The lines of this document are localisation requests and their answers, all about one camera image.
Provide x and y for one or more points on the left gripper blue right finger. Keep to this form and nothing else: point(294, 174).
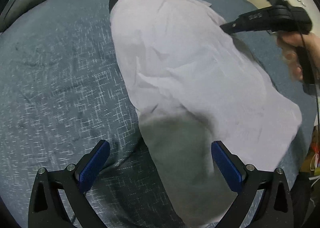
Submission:
point(275, 206)

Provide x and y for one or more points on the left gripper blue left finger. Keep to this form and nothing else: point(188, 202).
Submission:
point(46, 208)

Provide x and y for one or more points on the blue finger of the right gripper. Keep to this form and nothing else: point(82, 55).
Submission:
point(237, 24)

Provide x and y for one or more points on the grey and black jacket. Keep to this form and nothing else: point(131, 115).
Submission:
point(193, 84)

